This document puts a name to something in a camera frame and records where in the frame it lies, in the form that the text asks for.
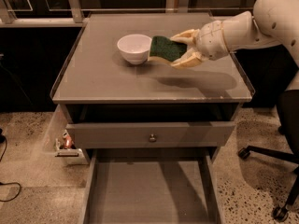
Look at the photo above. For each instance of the round metal drawer knob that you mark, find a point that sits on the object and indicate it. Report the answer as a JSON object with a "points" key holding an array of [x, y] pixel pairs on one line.
{"points": [[152, 138]]}

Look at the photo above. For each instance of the orange bottle in bin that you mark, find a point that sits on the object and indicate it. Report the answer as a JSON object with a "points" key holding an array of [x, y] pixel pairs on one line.
{"points": [[68, 142]]}

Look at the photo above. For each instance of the green yellow sponge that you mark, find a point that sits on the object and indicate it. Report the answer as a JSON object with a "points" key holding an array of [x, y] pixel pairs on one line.
{"points": [[164, 50]]}

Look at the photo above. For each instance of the black office chair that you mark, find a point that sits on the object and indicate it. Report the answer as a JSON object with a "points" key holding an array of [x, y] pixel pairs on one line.
{"points": [[288, 113]]}

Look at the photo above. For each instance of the grey open middle drawer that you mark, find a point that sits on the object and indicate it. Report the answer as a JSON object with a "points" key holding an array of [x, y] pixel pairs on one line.
{"points": [[151, 186]]}

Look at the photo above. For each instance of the grey drawer cabinet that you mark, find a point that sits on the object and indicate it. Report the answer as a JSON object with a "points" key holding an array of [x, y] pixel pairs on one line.
{"points": [[98, 86]]}

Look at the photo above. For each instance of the grey top drawer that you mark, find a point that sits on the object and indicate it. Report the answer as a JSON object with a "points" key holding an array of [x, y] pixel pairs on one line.
{"points": [[136, 135]]}

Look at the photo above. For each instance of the white ceramic bowl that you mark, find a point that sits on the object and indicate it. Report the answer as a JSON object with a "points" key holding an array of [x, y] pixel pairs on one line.
{"points": [[134, 48]]}

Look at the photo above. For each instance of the metal window frame rail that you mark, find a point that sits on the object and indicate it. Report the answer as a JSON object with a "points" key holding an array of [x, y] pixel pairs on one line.
{"points": [[62, 14]]}

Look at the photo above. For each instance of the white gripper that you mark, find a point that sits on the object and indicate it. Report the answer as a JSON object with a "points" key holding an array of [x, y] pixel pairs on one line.
{"points": [[210, 40]]}

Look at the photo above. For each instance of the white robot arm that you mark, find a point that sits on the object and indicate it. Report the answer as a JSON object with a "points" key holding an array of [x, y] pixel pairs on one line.
{"points": [[270, 23]]}

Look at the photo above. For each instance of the clear plastic side bin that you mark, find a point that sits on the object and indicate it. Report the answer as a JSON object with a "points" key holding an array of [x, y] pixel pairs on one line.
{"points": [[58, 143]]}

